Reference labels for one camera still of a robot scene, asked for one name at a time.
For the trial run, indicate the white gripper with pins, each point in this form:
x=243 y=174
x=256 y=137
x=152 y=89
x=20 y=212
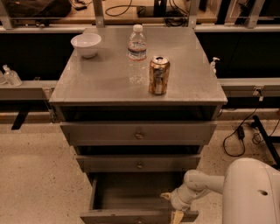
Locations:
x=177 y=199

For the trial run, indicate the grey bottom drawer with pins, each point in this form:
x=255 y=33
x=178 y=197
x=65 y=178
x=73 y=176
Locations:
x=130 y=197

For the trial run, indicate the grey drawer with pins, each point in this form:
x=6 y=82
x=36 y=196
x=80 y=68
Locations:
x=130 y=197
x=138 y=163
x=138 y=133

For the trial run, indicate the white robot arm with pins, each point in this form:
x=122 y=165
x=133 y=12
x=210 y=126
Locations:
x=250 y=192

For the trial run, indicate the grey middle drawer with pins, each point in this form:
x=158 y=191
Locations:
x=138 y=163

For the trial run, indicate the grey drawer cabinet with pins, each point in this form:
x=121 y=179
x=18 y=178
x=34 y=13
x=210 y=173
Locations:
x=99 y=89

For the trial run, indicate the grey top drawer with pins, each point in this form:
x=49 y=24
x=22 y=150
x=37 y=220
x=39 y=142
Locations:
x=138 y=133

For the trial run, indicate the black stand leg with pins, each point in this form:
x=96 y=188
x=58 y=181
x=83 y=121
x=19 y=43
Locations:
x=269 y=140

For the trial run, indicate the orange soda can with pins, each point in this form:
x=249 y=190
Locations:
x=159 y=75

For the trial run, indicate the small white pump bottle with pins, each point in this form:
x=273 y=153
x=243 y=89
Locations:
x=213 y=63

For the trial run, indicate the clear plastic water bottle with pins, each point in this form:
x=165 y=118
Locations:
x=137 y=55

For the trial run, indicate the white bowl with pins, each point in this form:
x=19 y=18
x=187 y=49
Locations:
x=86 y=44

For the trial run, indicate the clear sanitizer pump bottle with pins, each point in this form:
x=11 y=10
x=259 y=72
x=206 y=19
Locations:
x=11 y=76

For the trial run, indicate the black bag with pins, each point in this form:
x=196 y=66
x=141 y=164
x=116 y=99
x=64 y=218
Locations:
x=37 y=8

